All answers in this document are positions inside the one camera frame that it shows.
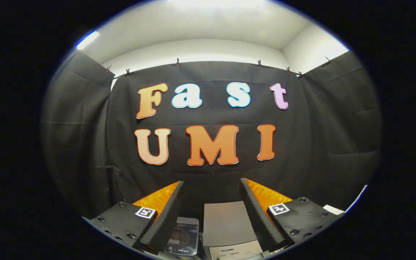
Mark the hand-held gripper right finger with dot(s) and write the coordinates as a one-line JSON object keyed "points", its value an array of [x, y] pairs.
{"points": [[258, 216]]}

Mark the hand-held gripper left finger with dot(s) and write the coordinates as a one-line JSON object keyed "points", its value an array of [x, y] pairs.
{"points": [[164, 218]]}

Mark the small grey washing machine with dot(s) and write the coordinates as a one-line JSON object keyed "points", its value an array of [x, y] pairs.
{"points": [[184, 251]]}

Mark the grey drawer cabinet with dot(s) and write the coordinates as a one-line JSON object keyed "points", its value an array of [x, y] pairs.
{"points": [[226, 224]]}

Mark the white paper sheet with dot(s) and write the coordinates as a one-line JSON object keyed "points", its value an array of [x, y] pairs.
{"points": [[333, 209]]}

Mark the row of black clips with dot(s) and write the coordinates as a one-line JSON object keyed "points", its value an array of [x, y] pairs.
{"points": [[177, 61]]}

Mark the ceiling light strip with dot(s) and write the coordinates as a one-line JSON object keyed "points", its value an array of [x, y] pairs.
{"points": [[87, 39]]}

